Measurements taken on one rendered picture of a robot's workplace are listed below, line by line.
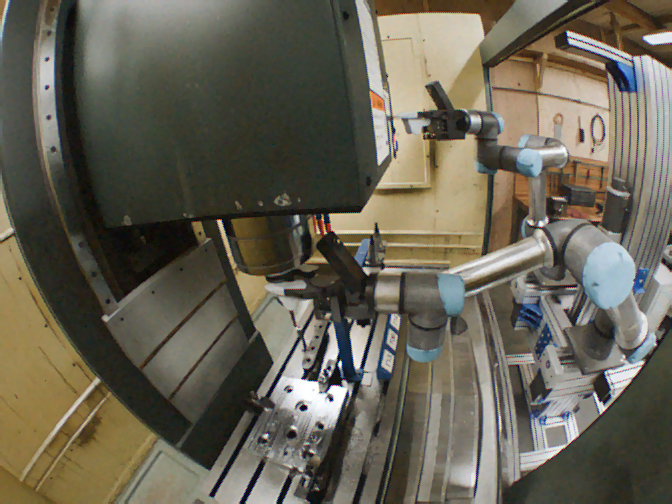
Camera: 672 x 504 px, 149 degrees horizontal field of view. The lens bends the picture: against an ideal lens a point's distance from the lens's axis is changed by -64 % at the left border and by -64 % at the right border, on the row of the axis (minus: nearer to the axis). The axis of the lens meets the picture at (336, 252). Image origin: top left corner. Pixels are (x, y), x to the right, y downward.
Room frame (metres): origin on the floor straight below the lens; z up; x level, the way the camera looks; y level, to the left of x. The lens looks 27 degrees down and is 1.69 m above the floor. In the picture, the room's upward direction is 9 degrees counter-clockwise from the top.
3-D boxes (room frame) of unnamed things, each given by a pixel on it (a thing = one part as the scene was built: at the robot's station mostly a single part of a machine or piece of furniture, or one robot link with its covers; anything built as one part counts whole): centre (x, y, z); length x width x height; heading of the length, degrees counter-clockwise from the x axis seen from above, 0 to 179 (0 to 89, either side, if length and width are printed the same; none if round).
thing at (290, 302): (0.40, 0.10, 1.41); 0.09 x 0.03 x 0.06; 83
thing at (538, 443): (0.36, -1.35, 0.15); 1.27 x 0.85 x 0.17; 70
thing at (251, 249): (0.44, 0.11, 1.55); 0.16 x 0.16 x 0.12
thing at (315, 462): (0.18, 0.15, 0.97); 0.13 x 0.03 x 0.15; 160
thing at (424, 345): (0.36, -0.16, 1.31); 0.11 x 0.08 x 0.11; 164
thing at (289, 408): (0.37, 0.19, 0.96); 0.29 x 0.23 x 0.05; 160
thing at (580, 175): (1.69, -3.08, 0.71); 2.21 x 0.95 x 1.43; 70
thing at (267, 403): (0.44, 0.32, 0.97); 0.13 x 0.03 x 0.15; 70
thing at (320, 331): (0.71, 0.13, 0.93); 0.26 x 0.05 x 0.06; 165
